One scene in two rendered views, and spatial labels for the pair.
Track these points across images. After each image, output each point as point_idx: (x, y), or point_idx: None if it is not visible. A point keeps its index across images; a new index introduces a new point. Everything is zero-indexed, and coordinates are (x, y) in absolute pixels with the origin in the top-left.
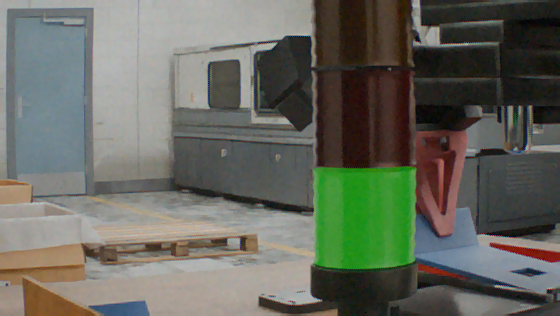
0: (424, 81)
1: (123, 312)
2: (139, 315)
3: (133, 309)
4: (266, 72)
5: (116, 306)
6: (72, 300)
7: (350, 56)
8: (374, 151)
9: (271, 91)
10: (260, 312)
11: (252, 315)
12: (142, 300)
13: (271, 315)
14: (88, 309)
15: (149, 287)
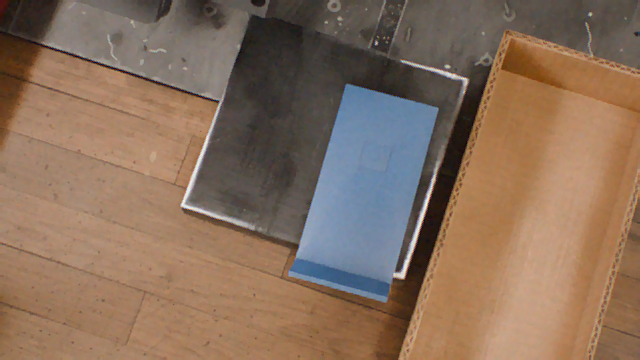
0: None
1: (324, 275)
2: (306, 268)
3: (310, 272)
4: (272, 2)
5: (329, 279)
6: (453, 207)
7: None
8: None
9: (276, 2)
10: (7, 350)
11: (29, 346)
12: (293, 271)
13: (15, 325)
14: (469, 163)
15: None
